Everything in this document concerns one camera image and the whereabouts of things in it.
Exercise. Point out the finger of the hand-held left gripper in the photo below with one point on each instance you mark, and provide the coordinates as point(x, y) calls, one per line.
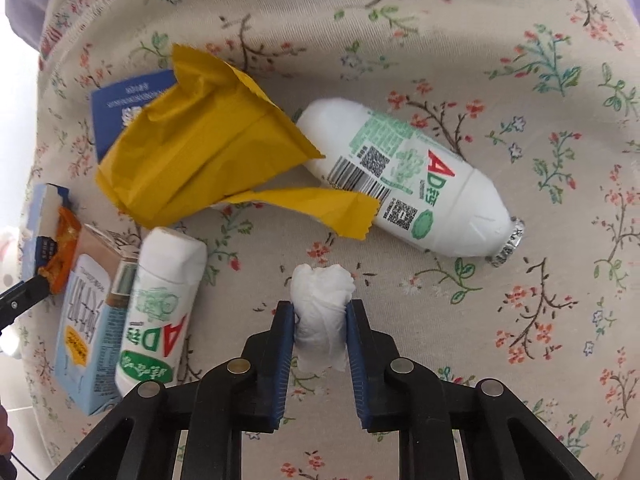
point(25, 294)

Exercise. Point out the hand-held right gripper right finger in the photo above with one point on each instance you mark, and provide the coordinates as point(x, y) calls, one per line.
point(357, 360)

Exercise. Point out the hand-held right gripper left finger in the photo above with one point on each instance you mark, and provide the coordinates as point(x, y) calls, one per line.
point(283, 360)

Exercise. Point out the white tissue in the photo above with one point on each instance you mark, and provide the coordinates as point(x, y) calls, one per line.
point(320, 305)

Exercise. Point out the orange snack wrapper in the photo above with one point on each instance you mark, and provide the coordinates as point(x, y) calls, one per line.
point(65, 240)

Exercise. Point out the light blue drink carton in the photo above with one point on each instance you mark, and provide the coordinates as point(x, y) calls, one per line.
point(87, 320)

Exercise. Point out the blue orange snack box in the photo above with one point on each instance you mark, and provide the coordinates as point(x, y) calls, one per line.
point(40, 220)

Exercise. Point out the small white plastic bottle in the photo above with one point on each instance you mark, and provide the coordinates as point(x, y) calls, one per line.
point(165, 290)

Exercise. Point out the large white plastic bottle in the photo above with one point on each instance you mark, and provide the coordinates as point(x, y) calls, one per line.
point(425, 185)

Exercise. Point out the dark blue packet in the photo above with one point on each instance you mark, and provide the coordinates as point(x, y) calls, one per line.
point(112, 110)

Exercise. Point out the yellow crumpled wrapper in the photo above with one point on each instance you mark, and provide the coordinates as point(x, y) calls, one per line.
point(210, 150)

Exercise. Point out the floral tablecloth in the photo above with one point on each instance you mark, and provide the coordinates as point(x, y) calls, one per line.
point(450, 60)

